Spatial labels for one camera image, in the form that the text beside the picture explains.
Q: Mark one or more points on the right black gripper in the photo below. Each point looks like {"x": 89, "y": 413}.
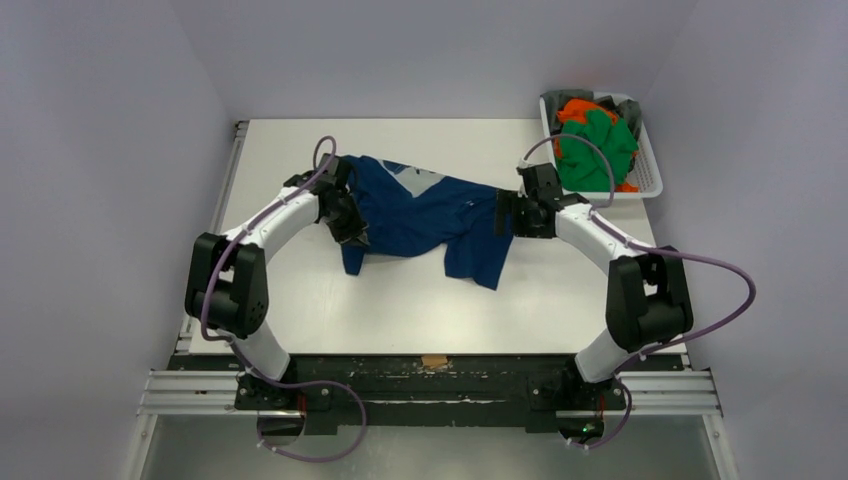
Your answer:
{"x": 511, "y": 213}

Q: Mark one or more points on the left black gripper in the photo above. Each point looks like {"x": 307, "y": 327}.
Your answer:
{"x": 354, "y": 231}

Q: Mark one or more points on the blue t shirt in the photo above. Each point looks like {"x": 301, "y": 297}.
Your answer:
{"x": 409, "y": 211}

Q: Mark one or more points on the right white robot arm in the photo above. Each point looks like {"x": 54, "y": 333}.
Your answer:
{"x": 647, "y": 301}

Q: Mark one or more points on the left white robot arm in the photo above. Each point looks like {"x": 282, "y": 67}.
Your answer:
{"x": 227, "y": 288}

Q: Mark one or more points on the green t shirt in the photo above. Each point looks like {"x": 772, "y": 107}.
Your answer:
{"x": 596, "y": 156}

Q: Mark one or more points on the orange t shirt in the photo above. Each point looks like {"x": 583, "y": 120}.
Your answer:
{"x": 580, "y": 112}

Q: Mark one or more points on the grey t shirt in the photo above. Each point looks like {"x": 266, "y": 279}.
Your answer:
{"x": 622, "y": 106}

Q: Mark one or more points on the brown tape piece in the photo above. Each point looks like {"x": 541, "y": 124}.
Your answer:
{"x": 434, "y": 362}

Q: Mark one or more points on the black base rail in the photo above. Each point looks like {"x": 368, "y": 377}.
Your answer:
{"x": 499, "y": 391}

